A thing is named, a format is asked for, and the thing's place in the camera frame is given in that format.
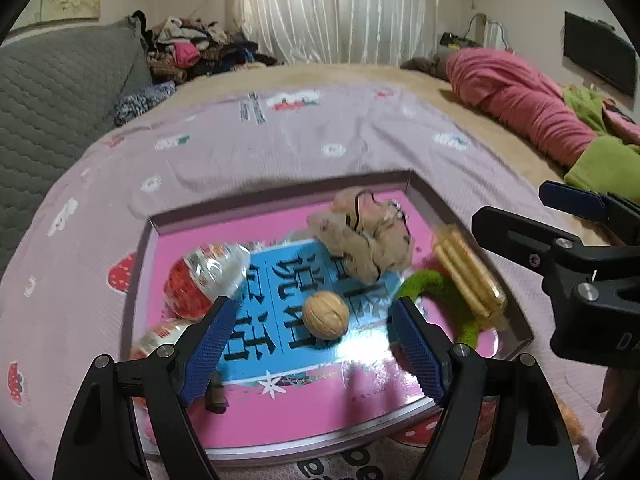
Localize green ring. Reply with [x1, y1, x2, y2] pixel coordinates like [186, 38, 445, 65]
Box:
[397, 270, 483, 346]

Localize green cloth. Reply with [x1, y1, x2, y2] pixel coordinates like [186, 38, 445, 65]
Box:
[562, 85, 640, 191]

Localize purple printed blanket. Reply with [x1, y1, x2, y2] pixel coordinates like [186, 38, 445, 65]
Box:
[0, 85, 601, 480]

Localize beige mesh scrunchie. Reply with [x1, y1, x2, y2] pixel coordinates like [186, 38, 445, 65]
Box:
[306, 187, 416, 283]

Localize brown fuzzy cloth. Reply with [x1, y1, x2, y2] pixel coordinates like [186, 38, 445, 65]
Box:
[400, 56, 451, 81]

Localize blue patterned cloth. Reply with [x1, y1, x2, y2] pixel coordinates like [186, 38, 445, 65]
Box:
[114, 81, 177, 127]

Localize orange fuzzy object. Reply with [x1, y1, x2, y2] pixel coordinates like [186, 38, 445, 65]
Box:
[552, 392, 586, 448]

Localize red clear egg toy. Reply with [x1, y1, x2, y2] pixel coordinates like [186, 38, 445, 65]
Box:
[164, 241, 251, 318]

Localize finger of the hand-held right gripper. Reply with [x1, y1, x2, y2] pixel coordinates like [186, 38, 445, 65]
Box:
[471, 206, 586, 281]
[539, 181, 623, 226]

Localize white curtain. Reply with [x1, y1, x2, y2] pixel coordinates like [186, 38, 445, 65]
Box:
[227, 0, 443, 67]

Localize walnut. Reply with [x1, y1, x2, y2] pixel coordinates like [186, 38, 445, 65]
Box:
[302, 291, 350, 346]

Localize pile of clothes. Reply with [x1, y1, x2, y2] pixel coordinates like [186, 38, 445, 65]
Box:
[132, 10, 286, 86]

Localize pink quilt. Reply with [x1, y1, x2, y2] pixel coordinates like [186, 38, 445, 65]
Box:
[445, 47, 598, 168]

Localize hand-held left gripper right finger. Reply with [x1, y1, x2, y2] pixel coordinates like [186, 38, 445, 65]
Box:
[391, 296, 581, 480]

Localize blue snack packet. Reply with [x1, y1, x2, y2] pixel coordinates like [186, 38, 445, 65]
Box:
[131, 317, 190, 361]

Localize small dark brown object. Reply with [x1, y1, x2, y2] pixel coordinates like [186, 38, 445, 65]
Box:
[206, 377, 228, 413]

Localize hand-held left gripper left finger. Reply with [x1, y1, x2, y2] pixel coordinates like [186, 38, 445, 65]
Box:
[52, 296, 237, 480]

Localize black wall television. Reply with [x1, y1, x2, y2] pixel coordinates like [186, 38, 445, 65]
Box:
[562, 10, 638, 98]

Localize biscuit packet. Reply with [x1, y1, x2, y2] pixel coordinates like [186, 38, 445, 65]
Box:
[432, 224, 508, 318]

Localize person's right hand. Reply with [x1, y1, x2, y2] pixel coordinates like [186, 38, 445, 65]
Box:
[597, 367, 621, 413]

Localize pink printed box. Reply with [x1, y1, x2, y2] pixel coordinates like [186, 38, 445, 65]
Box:
[120, 170, 534, 467]

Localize dark object on nightstand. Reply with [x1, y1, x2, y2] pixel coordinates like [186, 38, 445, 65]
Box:
[439, 31, 476, 51]

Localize grey quilted headboard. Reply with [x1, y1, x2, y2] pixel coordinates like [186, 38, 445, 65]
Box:
[0, 17, 153, 271]

